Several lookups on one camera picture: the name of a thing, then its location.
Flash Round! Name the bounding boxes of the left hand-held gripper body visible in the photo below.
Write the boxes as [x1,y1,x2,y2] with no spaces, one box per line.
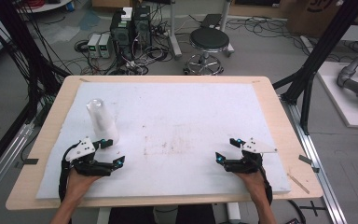
[64,136,114,177]

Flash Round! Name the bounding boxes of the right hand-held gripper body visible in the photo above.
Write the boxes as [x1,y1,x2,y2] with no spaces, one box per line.
[223,136,279,175]

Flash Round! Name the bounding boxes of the stack of clear plastic cups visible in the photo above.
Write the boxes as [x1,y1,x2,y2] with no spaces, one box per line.
[86,98,120,146]

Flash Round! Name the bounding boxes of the person's left hand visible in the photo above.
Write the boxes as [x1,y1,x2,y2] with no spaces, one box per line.
[65,169,103,198]

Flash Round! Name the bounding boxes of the person's right hand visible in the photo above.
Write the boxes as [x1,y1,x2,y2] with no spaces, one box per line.
[234,170,269,201]

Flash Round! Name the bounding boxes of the thin wooden stick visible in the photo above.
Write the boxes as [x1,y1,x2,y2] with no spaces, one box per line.
[286,172,310,195]

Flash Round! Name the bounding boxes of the white foam mat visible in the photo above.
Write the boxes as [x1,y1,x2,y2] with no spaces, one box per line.
[35,81,292,200]

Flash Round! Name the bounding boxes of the person's dark trousers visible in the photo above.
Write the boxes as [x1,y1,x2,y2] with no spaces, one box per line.
[107,203,217,224]

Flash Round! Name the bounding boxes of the grey power supply unit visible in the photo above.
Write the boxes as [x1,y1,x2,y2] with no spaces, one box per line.
[98,33,113,60]
[87,33,103,59]

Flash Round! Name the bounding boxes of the black round stool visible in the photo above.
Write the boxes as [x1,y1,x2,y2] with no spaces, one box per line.
[184,26,231,77]

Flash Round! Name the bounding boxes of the white base board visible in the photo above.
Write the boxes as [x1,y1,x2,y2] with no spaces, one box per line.
[316,60,358,130]

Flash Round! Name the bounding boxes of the large black computer tower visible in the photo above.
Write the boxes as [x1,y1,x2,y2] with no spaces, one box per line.
[109,9,135,62]

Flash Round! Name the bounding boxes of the grey desk leg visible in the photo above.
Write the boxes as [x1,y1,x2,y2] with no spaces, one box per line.
[219,0,235,58]
[167,0,184,61]

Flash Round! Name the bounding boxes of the slim black computer tower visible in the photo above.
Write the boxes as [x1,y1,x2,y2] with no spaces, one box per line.
[132,5,153,49]

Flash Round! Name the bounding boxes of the black flat device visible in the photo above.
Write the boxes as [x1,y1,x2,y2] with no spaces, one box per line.
[200,13,224,30]

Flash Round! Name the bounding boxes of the white box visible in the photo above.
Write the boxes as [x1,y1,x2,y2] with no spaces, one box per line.
[120,7,134,22]

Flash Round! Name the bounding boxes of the cardboard box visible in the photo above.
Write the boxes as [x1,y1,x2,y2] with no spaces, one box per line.
[286,0,345,39]

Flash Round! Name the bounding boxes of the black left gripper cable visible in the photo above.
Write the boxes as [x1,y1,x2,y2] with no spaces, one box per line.
[58,145,77,203]

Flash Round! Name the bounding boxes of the aluminium rail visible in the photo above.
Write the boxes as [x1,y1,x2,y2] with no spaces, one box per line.
[280,95,349,224]
[0,121,35,208]

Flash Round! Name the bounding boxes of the tangle of floor cables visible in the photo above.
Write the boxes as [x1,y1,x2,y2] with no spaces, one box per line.
[74,18,181,77]

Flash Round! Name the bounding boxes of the black frame post with cables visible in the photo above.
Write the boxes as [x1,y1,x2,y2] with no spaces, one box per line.
[0,0,71,106]

